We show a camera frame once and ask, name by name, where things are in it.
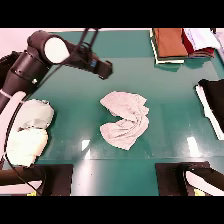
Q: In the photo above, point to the pale green garment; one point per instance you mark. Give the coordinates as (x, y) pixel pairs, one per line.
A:
(38, 113)

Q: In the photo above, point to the brown garment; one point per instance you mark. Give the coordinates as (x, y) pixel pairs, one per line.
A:
(170, 41)

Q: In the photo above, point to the red garment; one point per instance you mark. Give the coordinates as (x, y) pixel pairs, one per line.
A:
(200, 53)

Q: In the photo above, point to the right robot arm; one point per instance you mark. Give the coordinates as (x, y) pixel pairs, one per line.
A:
(200, 180)

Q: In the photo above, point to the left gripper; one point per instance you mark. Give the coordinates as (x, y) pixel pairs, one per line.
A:
(101, 69)

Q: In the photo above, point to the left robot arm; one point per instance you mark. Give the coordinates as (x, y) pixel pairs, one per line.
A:
(31, 66)

